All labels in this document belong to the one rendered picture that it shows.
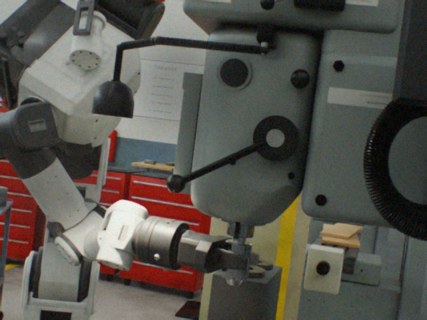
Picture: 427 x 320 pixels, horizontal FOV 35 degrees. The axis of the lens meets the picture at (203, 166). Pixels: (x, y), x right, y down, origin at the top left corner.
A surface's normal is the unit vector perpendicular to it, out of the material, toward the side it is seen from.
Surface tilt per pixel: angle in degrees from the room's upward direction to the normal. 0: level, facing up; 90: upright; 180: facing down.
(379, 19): 90
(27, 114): 73
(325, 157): 90
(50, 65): 59
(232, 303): 90
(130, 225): 67
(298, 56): 90
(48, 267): 81
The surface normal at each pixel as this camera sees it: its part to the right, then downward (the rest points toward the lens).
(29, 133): 0.80, -0.17
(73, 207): 0.54, 0.10
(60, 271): 0.15, -0.08
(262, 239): -0.18, 0.03
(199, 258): -0.40, 0.00
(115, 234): -0.32, -0.39
